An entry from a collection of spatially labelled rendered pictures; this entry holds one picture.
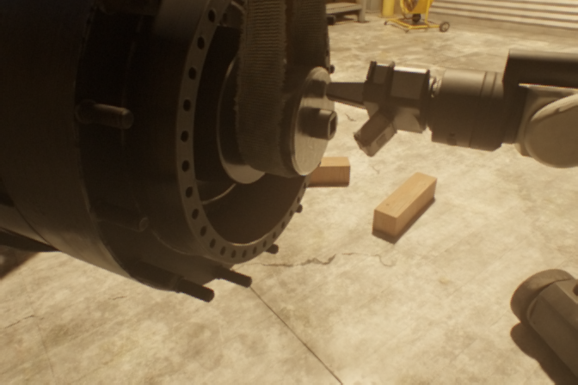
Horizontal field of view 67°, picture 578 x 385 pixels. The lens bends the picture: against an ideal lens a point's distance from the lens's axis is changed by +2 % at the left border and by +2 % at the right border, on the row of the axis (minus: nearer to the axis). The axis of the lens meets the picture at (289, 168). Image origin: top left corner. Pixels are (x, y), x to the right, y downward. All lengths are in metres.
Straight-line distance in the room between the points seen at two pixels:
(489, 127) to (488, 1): 5.88
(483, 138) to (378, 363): 0.95
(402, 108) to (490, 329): 1.11
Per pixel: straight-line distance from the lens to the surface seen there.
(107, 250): 0.48
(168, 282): 0.48
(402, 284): 1.58
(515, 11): 6.20
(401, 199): 1.83
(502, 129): 0.50
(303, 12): 0.57
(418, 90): 0.50
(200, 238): 0.48
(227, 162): 0.54
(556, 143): 0.49
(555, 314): 1.41
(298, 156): 0.52
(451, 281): 1.64
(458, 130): 0.50
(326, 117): 0.53
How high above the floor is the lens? 1.06
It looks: 28 degrees down
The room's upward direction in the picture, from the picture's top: 1 degrees counter-clockwise
